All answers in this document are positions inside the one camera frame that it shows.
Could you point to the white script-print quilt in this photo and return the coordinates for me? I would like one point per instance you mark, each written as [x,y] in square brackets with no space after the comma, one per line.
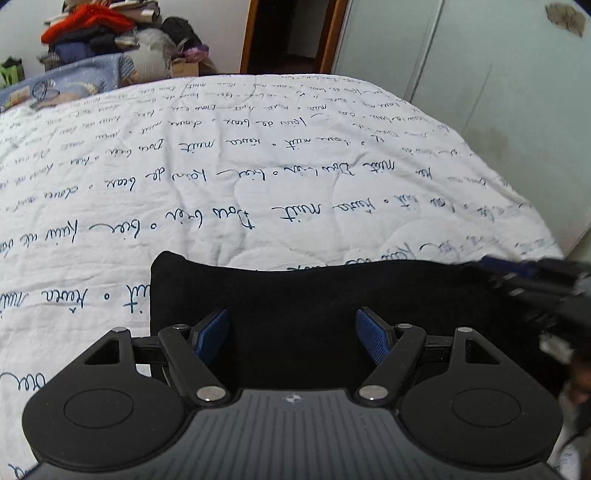
[252,172]

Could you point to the black pants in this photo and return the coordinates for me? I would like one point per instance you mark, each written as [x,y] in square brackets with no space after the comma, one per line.
[297,328]

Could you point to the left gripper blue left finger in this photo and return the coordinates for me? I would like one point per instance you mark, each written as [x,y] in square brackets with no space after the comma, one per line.
[207,335]

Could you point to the pile of clothes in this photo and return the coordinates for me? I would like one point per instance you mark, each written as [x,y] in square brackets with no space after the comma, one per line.
[160,48]

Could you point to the brown wooden door frame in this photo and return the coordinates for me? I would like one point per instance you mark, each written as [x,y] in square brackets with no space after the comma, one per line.
[294,36]

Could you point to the blue folded blanket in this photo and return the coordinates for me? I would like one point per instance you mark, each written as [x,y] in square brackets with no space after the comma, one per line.
[71,82]

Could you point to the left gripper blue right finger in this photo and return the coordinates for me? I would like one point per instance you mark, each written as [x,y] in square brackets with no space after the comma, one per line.
[375,334]

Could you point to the red garment on pile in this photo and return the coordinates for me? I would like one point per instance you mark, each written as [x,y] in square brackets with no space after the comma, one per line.
[88,16]

